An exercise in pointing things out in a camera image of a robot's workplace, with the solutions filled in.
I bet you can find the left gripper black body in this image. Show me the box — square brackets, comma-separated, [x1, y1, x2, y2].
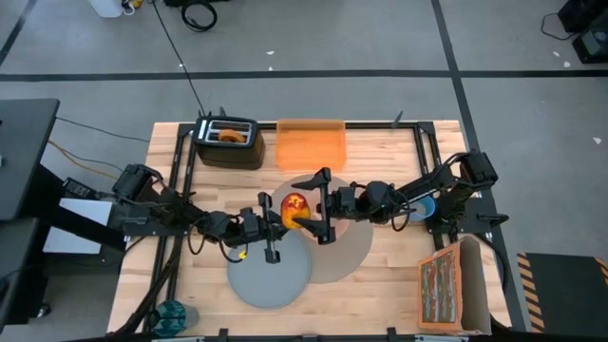
[238, 206, 288, 243]

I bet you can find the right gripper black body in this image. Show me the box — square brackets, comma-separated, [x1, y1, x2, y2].
[318, 185, 365, 224]

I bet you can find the grey round plate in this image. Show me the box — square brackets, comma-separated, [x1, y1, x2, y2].
[226, 227, 314, 309]

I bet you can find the red yellow apple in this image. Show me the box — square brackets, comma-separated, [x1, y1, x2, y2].
[279, 191, 313, 231]

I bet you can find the toasted bread slice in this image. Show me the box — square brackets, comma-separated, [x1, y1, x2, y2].
[217, 128, 247, 143]

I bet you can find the orange printed cereal box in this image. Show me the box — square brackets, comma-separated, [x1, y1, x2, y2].
[417, 236, 493, 335]

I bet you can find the round beige placemat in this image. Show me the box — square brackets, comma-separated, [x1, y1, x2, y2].
[269, 174, 375, 285]

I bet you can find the translucent orange plastic bin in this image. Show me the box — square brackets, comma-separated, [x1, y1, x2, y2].
[275, 118, 348, 173]

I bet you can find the black toaster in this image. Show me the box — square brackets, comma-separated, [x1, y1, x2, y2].
[191, 115, 266, 171]

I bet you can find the light blue cup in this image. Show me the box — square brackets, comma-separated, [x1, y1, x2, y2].
[408, 195, 437, 223]

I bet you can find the black power adapter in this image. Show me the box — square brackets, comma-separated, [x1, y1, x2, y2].
[63, 178, 99, 200]

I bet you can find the white flat panel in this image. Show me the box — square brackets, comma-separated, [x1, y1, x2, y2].
[42, 197, 127, 256]

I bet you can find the black mat with hazard stripes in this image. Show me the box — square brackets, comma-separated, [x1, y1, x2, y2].
[516, 251, 608, 333]

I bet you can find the black side desk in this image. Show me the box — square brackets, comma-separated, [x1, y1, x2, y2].
[0, 98, 61, 329]

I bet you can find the white bucket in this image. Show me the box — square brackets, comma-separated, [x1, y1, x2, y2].
[88, 0, 125, 19]

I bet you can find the black equipment case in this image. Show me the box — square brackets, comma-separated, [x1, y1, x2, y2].
[556, 0, 608, 66]

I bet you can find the black toaster power cable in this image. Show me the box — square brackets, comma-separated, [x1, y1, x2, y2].
[151, 0, 208, 118]

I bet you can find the thin black floor cable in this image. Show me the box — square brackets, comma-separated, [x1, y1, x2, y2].
[55, 116, 151, 143]

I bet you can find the orange floor cable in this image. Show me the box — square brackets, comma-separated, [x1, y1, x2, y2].
[47, 140, 124, 180]

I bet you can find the coiled black cable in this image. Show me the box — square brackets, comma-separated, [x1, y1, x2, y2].
[180, 0, 219, 33]

